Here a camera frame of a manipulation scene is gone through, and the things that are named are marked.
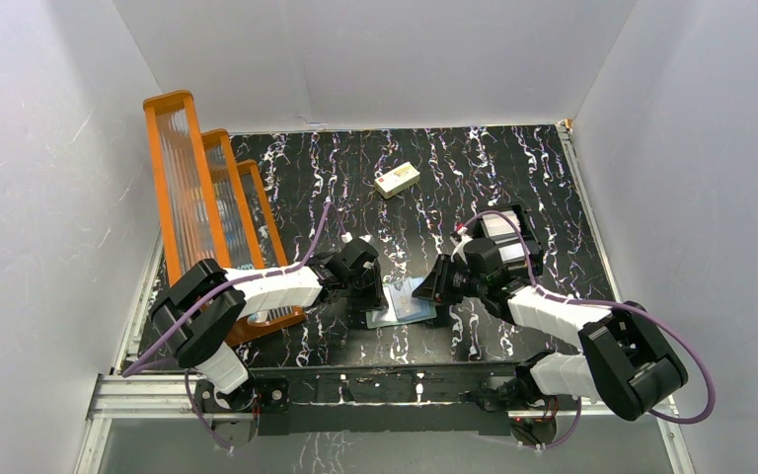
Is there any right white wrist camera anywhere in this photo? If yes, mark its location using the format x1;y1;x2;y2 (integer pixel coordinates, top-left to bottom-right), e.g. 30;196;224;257
450;224;473;256

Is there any purple cable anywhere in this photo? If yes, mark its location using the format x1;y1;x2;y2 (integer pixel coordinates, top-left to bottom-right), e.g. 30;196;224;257
457;210;717;449
120;200;354;452

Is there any small cream cardboard box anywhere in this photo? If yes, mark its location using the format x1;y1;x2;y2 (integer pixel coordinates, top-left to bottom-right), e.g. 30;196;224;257
374;162;420;199

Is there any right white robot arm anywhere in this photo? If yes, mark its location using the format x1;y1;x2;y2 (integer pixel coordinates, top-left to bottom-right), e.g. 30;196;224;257
413;238;689;421

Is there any silver credit card in tray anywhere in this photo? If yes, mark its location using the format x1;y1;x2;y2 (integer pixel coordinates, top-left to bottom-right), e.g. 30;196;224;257
482;211;529;264

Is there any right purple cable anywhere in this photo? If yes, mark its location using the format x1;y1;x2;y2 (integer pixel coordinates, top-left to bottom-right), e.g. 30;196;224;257
457;210;717;449

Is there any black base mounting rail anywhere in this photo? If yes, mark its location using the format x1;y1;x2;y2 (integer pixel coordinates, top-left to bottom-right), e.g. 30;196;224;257
195;365;583;452

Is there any mint green card holder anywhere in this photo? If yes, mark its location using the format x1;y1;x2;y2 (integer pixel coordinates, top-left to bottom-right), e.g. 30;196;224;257
366;276;437;329

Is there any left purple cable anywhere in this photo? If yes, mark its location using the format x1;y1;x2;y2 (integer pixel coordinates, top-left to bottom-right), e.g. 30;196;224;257
120;200;354;452

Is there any black card tray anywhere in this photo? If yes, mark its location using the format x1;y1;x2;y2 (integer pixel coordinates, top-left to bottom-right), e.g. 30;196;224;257
471;201;545;277

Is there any silver credit card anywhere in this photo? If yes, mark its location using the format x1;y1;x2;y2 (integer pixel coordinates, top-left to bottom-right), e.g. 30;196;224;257
387;276;437;324
482;211;529;264

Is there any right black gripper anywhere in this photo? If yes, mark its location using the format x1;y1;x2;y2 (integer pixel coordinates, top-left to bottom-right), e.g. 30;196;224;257
412;253;487;305

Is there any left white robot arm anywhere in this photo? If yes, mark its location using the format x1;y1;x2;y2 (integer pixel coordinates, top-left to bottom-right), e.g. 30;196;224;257
149;238;387;413

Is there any orange acrylic file rack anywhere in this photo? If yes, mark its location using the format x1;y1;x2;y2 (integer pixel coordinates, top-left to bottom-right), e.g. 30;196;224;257
142;90;307;348

